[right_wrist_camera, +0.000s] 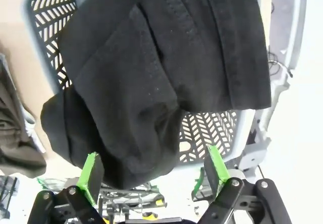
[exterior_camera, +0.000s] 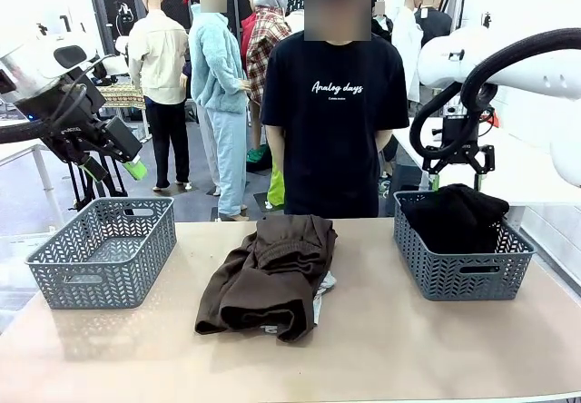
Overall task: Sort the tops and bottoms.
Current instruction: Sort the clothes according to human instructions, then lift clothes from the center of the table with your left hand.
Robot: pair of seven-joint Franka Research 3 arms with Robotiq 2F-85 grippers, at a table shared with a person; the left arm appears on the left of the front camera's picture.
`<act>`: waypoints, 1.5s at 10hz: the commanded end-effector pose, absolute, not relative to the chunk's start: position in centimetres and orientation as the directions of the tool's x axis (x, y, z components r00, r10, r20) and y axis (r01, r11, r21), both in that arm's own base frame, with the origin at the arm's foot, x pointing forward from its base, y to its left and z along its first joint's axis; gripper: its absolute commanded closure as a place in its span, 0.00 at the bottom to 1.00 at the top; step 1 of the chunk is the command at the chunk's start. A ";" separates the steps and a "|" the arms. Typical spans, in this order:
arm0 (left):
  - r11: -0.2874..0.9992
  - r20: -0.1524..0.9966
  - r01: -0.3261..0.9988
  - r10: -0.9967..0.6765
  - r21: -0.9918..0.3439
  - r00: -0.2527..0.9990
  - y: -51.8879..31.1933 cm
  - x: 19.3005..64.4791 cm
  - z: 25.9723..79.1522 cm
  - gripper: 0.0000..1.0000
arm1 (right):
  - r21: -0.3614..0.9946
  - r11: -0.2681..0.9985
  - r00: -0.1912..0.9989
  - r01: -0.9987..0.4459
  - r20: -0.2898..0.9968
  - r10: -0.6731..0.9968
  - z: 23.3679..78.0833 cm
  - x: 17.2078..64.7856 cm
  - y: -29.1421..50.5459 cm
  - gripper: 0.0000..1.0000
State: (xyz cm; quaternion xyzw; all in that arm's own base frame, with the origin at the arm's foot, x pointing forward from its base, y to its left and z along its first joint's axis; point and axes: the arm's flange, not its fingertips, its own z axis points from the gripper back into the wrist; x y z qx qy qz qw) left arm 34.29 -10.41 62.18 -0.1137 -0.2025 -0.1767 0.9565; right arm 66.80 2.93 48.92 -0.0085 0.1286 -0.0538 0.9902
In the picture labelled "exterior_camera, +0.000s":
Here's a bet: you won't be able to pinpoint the mannequin in blue fleece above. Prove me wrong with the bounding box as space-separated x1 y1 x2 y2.
187 0 251 221

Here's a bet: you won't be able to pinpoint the mannequin in plaid hoodie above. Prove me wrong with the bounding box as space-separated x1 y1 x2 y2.
240 0 294 151

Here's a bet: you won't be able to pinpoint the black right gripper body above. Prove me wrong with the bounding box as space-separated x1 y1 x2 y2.
439 115 479 166

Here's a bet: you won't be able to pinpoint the grey t-shirt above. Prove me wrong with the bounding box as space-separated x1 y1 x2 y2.
261 270 339 334

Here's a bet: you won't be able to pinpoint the mannequin in white shirt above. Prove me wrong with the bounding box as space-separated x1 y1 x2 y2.
390 0 426 104

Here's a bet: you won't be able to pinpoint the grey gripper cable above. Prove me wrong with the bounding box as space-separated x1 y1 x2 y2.
57 54 115 123

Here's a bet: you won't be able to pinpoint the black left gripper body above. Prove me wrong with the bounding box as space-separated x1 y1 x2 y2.
15 69 108 160

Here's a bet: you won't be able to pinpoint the mannequin in black coat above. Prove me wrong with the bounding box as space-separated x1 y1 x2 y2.
415 0 455 50

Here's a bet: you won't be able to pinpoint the green cloth bundle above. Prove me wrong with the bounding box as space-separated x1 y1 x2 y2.
246 144 270 165

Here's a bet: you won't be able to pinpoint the dark brown trousers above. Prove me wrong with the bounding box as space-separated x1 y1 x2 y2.
194 214 339 343

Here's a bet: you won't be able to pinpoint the black left arm hose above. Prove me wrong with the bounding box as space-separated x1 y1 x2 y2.
0 118 52 146

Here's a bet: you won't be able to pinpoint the patterned tablecloth table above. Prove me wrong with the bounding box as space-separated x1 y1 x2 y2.
96 83 147 112

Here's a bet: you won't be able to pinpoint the white side table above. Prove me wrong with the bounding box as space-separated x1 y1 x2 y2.
0 119 65 228

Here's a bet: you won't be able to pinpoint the black arm hose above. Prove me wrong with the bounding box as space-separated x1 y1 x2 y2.
409 26 581 160
0 118 52 146

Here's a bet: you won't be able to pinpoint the black right arm hose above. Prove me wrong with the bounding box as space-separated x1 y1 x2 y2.
409 26 581 160

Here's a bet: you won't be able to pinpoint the mannequin in black jacket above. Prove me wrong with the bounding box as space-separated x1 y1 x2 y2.
370 0 394 44

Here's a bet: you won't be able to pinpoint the mannequin in beige shirt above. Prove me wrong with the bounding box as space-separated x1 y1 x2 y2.
128 0 192 193

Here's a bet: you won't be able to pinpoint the person's right forearm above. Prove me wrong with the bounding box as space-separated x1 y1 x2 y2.
264 124 287 182

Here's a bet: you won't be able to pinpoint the grey plastic woven basket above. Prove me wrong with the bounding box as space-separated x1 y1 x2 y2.
25 196 179 310
392 189 538 302

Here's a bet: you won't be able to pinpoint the person's left forearm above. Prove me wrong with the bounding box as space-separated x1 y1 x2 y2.
375 128 395 156

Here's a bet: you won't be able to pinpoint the person in black t-shirt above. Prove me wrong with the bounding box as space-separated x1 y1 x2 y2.
261 0 411 220

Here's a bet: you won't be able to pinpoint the large white table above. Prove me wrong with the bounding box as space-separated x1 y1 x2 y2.
391 115 581 207

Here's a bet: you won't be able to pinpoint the black trousers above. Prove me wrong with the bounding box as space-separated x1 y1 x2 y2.
400 182 511 256

